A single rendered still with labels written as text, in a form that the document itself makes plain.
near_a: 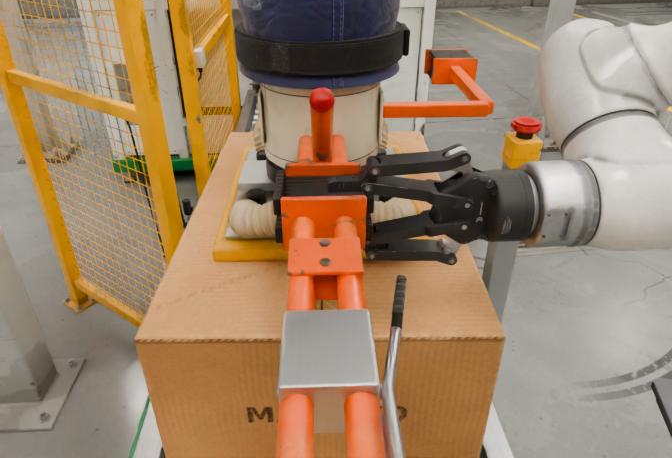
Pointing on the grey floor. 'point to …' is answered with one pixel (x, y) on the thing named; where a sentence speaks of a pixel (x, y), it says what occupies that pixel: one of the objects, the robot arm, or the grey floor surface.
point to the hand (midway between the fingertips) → (325, 211)
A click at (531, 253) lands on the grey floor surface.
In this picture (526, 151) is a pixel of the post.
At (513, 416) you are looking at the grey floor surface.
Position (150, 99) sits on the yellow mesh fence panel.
